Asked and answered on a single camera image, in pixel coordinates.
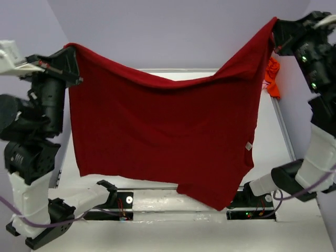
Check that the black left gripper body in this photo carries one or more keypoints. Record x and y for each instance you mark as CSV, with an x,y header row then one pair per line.
x,y
52,67

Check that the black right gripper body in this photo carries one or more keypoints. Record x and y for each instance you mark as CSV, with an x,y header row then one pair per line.
x,y
293,38

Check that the dark red t-shirt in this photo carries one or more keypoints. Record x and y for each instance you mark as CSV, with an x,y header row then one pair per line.
x,y
195,133

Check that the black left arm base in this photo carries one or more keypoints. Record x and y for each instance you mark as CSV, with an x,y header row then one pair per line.
x,y
119,209

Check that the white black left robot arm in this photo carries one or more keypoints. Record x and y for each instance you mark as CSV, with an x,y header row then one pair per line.
x,y
30,163

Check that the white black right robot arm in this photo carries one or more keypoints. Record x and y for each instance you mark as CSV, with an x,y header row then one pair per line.
x,y
304,178

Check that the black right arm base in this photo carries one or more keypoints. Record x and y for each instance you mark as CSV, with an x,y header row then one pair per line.
x,y
243,208

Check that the orange t-shirt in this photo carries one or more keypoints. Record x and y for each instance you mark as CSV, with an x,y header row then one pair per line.
x,y
269,82

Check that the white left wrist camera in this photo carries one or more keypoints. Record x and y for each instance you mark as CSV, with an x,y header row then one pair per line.
x,y
13,63

